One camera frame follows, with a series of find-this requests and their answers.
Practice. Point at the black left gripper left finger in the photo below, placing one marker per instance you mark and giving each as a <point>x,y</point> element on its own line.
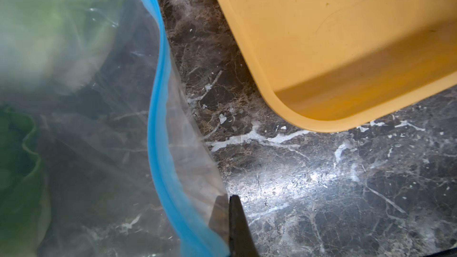
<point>219,219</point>

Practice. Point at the clear plastic bag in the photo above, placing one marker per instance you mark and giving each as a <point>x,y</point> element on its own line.
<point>126,167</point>

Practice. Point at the chinese cabbage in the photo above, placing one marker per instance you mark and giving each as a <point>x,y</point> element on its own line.
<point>49,49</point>

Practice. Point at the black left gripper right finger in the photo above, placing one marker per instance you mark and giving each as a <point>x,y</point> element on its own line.
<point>240,239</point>

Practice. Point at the yellow plastic tray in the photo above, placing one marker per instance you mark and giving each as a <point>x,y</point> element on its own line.
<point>332,65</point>

